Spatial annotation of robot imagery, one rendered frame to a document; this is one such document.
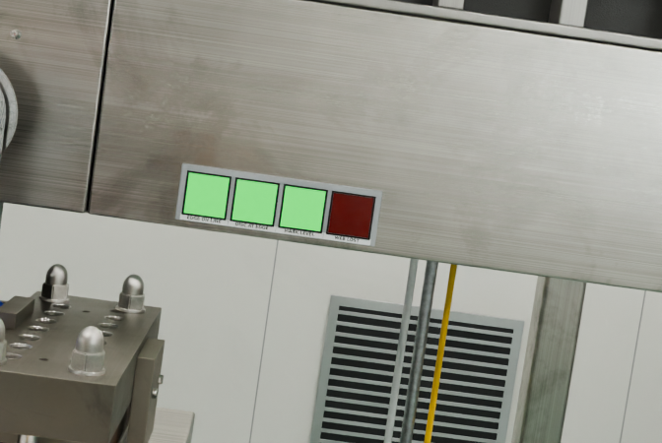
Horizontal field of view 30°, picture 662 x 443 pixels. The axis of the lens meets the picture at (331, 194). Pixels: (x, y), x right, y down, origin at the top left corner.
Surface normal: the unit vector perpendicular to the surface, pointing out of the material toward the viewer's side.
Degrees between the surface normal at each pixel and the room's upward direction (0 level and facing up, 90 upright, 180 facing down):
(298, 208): 90
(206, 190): 90
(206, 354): 90
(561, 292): 90
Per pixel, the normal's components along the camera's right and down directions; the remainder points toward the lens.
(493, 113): 0.03, 0.10
